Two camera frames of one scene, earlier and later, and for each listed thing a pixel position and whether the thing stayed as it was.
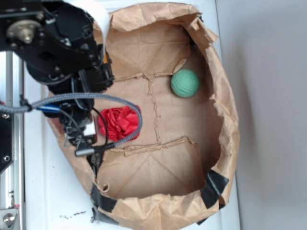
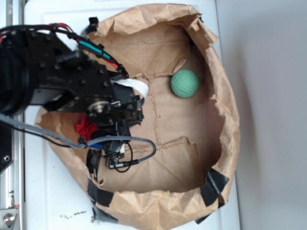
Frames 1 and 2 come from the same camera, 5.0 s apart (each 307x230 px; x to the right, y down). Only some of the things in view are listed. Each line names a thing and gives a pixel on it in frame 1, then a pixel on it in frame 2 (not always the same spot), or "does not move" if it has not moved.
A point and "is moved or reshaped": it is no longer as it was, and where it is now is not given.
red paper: x=122 y=123 is moved or reshaped
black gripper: x=62 y=54 -> x=115 y=115
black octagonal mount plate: x=5 y=140 does not move
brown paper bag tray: x=178 y=171 does not move
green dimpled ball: x=185 y=83 does not move
